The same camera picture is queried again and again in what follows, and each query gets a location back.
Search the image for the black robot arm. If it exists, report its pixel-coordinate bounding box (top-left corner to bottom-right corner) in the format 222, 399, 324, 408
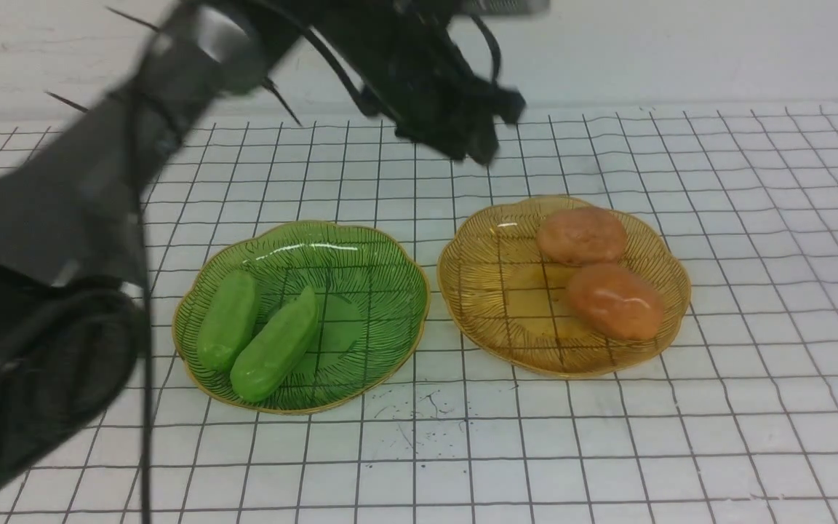
0, 1, 550, 490

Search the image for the black cable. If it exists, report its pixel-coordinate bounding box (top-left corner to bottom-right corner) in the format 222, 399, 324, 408
124, 87, 158, 524

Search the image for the brown potato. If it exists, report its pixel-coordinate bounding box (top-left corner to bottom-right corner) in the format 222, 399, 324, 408
566, 264, 664, 341
535, 206, 628, 265

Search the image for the green glass plate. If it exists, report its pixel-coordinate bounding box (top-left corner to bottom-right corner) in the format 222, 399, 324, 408
172, 221, 431, 415

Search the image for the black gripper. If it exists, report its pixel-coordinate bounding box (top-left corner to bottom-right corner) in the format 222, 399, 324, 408
317, 1, 526, 166

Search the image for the amber glass plate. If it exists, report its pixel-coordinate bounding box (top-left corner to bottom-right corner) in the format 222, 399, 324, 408
438, 195, 692, 379

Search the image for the green cucumber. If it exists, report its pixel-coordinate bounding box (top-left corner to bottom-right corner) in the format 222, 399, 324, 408
230, 286, 322, 402
196, 271, 260, 373

